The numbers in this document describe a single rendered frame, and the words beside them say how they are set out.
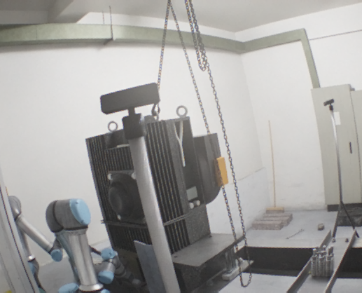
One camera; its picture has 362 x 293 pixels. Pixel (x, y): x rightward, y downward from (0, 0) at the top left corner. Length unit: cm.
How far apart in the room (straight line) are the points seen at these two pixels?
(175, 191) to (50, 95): 143
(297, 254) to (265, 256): 28
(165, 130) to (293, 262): 127
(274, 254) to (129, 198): 116
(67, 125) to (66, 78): 41
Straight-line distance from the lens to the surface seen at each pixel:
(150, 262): 157
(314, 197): 480
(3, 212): 139
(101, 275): 154
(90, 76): 293
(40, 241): 182
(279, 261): 232
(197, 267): 157
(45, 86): 269
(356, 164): 426
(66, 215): 132
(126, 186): 164
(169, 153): 176
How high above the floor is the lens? 157
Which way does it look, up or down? 5 degrees down
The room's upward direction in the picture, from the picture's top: 11 degrees counter-clockwise
